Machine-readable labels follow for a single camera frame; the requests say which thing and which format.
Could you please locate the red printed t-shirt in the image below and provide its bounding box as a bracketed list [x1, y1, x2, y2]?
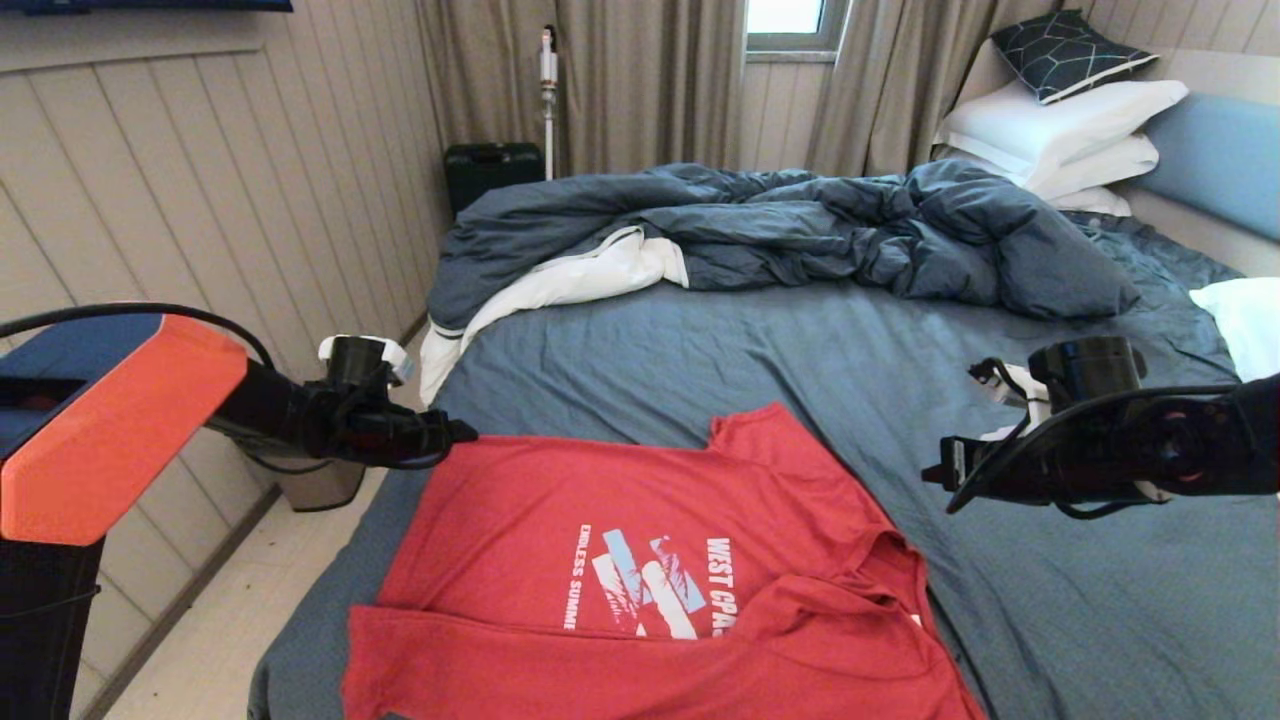
[342, 403, 988, 720]

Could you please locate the taupe trash bin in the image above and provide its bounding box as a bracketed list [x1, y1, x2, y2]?
[272, 458, 368, 513]

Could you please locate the bed with blue sheet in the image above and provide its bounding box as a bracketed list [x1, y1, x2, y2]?
[248, 212, 1280, 720]

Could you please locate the white blanket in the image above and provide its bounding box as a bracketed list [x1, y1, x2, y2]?
[418, 228, 691, 406]

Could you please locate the black suitcase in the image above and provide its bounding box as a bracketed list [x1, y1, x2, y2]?
[444, 143, 547, 218]

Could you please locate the dark blue crumpled duvet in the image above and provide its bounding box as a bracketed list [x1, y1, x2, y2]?
[428, 160, 1141, 333]

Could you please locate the large white pillow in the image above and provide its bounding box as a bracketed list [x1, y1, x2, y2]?
[935, 81, 1189, 183]

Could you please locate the white stick vacuum cleaner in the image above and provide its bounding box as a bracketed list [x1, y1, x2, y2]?
[540, 27, 559, 182]

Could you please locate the blue headboard cushion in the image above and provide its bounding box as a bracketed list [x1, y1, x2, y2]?
[1132, 93, 1280, 245]

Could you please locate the dark geometric patterned cushion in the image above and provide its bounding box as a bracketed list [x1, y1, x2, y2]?
[990, 10, 1159, 107]

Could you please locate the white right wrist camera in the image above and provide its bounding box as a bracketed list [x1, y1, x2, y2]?
[968, 357, 1053, 443]

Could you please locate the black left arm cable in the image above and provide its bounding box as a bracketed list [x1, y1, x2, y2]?
[0, 302, 279, 373]

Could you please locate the window with grey frame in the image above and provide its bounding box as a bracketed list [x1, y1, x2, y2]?
[744, 0, 849, 63]

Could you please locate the wall-mounted television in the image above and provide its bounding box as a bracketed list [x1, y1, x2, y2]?
[0, 0, 295, 15]

